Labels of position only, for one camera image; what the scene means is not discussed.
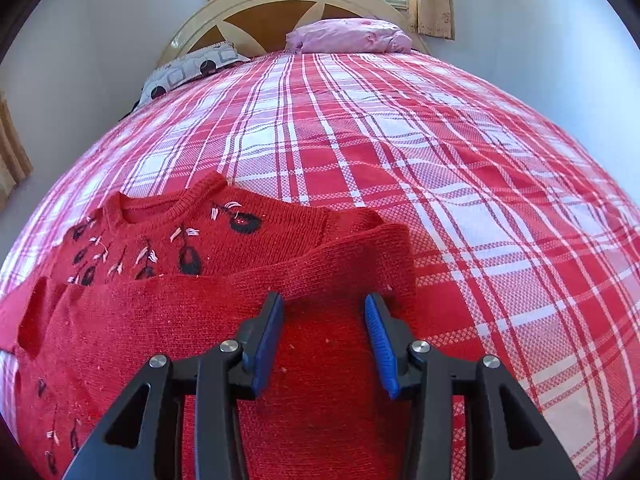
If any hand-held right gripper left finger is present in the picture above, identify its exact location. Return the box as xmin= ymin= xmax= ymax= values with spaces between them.
xmin=60 ymin=291 xmax=286 ymax=480

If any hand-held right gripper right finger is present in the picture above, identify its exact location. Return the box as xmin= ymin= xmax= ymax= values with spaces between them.
xmin=364 ymin=293 xmax=583 ymax=480

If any red knitted sweater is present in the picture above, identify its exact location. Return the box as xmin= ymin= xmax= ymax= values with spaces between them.
xmin=0 ymin=171 xmax=418 ymax=480

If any red plaid bed sheet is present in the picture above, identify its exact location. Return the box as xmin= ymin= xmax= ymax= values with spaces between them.
xmin=0 ymin=50 xmax=640 ymax=480

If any grey patterned pillow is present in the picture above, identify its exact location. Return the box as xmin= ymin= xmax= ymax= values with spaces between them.
xmin=137 ymin=40 xmax=251 ymax=106

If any pink pillow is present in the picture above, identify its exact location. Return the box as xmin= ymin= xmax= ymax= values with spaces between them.
xmin=285 ymin=17 xmax=413 ymax=55

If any cream wooden headboard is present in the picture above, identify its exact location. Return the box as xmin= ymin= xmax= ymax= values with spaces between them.
xmin=157 ymin=0 xmax=431 ymax=68

